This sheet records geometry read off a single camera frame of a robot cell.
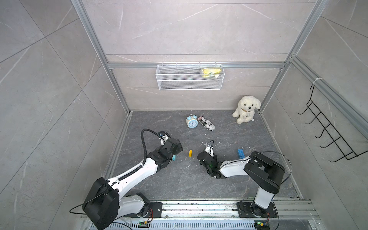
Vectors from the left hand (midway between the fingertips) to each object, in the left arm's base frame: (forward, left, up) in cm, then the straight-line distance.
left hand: (174, 142), depth 84 cm
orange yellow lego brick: (-2, -10, -11) cm, 15 cm away
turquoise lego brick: (-4, +1, -12) cm, 13 cm away
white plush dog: (+27, -52, -2) cm, 58 cm away
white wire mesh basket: (+45, -9, +16) cm, 48 cm away
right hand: (-1, -19, -13) cm, 23 cm away
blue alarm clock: (+22, -12, -7) cm, 26 cm away
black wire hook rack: (-20, -74, +19) cm, 79 cm away
